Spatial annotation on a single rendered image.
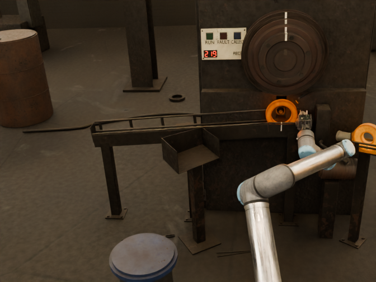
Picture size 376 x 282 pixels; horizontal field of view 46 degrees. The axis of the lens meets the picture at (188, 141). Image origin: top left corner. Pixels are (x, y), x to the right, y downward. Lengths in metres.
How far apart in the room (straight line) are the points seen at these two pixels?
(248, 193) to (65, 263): 1.30
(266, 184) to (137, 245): 0.69
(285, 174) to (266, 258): 0.37
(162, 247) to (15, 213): 1.55
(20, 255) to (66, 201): 0.60
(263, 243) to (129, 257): 0.62
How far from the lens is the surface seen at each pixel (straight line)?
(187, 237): 2.90
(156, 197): 3.31
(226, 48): 2.67
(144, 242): 2.22
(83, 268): 2.82
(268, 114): 2.68
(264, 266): 1.99
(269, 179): 1.99
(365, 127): 2.57
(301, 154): 2.43
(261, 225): 2.02
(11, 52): 4.64
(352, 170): 2.69
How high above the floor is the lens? 1.81
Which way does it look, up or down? 26 degrees down
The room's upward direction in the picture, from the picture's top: 4 degrees counter-clockwise
